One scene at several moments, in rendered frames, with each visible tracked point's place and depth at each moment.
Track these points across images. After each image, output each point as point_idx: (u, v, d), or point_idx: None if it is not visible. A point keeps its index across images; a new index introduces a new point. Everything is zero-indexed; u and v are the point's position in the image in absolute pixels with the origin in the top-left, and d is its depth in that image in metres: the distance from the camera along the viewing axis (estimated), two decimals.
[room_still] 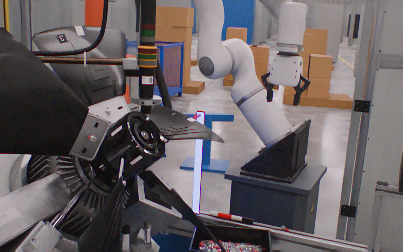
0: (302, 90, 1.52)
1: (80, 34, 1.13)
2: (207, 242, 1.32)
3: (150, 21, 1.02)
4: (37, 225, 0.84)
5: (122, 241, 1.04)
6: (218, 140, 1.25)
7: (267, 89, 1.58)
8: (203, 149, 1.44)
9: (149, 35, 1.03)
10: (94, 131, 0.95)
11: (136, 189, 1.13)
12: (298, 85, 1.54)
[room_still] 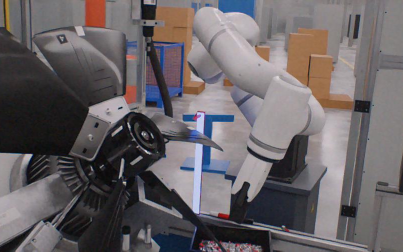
0: None
1: (188, 128, 1.31)
2: (207, 242, 1.32)
3: None
4: (37, 225, 0.84)
5: (122, 241, 1.04)
6: None
7: (245, 209, 1.03)
8: (203, 149, 1.44)
9: None
10: (114, 111, 1.04)
11: (136, 189, 1.13)
12: None
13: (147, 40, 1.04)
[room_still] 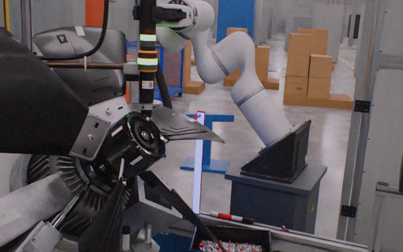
0: (172, 11, 1.05)
1: (188, 120, 1.30)
2: (207, 242, 1.32)
3: (150, 26, 1.02)
4: (37, 225, 0.84)
5: (122, 241, 1.04)
6: None
7: None
8: (203, 149, 1.44)
9: (149, 39, 1.03)
10: (114, 111, 1.04)
11: (136, 189, 1.13)
12: (170, 15, 1.07)
13: None
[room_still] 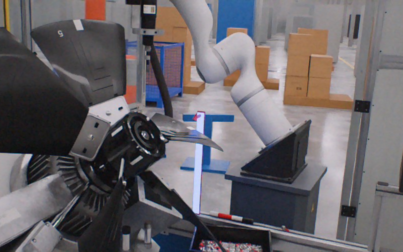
0: None
1: None
2: (207, 242, 1.32)
3: None
4: (37, 225, 0.84)
5: (122, 241, 1.04)
6: (88, 232, 0.71)
7: None
8: (203, 149, 1.44)
9: None
10: None
11: (136, 189, 1.13)
12: None
13: (147, 49, 1.04)
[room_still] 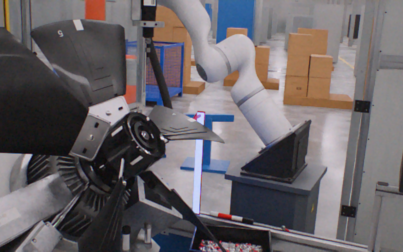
0: None
1: None
2: (207, 242, 1.32)
3: None
4: (37, 225, 0.84)
5: (122, 241, 1.04)
6: (88, 232, 0.71)
7: None
8: (203, 149, 1.44)
9: None
10: None
11: (136, 189, 1.13)
12: None
13: (147, 41, 1.04)
